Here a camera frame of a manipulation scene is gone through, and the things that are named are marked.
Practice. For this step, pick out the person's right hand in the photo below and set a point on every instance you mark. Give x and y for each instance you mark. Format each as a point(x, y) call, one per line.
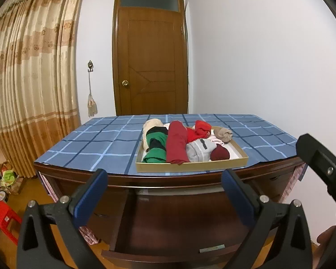
point(326, 236)

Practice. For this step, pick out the lime green rag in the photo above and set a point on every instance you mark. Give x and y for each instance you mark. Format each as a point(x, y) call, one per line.
point(9, 176)

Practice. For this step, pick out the tan underwear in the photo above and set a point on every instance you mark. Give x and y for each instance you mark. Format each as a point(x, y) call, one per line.
point(223, 134)

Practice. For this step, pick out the green black striped underwear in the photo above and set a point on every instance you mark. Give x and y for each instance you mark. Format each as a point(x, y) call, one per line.
point(156, 152)

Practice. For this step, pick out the round black-rimmed object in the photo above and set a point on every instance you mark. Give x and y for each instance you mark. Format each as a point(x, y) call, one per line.
point(1, 196)

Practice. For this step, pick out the brown wooden door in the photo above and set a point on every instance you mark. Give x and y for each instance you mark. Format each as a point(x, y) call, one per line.
point(148, 61)

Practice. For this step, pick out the dark red underwear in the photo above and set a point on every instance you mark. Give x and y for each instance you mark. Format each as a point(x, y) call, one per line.
point(176, 143)

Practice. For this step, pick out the beige floral curtain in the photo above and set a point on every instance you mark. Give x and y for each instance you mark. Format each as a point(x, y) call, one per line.
point(30, 89)

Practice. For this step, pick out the patterned fabric bag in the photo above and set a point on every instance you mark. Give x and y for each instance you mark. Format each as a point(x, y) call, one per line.
point(15, 187)

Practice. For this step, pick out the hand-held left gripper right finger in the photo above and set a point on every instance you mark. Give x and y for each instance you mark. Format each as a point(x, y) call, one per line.
point(236, 194)

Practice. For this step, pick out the shallow cardboard box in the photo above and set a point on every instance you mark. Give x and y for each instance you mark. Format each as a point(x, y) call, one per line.
point(184, 166)

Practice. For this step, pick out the maroon underwear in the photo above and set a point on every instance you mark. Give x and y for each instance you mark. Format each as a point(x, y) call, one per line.
point(220, 152)

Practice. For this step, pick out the dark wooden desk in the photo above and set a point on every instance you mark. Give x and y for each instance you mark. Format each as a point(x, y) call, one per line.
point(170, 180)

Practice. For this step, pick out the grey sock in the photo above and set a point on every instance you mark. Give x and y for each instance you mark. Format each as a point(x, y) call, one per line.
point(198, 151)

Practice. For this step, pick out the brass door knob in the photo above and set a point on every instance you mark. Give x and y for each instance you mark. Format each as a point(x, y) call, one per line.
point(125, 83)

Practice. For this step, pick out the beige tassel tie-back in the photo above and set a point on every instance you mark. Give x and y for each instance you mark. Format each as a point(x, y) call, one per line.
point(92, 103)

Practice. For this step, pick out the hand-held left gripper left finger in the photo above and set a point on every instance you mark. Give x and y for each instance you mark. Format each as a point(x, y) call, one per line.
point(91, 196)

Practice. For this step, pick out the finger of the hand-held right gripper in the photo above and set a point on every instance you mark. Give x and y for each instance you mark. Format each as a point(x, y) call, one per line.
point(319, 157)

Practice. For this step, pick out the dark wooden side drawer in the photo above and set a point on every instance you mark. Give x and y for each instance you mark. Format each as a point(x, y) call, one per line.
point(268, 185)

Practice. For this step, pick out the red plastic stool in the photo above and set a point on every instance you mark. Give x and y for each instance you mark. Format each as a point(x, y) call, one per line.
point(5, 221)

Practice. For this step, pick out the metal wall hook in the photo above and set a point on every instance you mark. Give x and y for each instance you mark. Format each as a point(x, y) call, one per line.
point(90, 65)

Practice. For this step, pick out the cream underwear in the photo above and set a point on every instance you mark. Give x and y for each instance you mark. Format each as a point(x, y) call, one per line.
point(152, 124)

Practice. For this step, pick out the blue checked tablecloth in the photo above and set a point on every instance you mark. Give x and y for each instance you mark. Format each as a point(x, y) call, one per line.
point(100, 145)

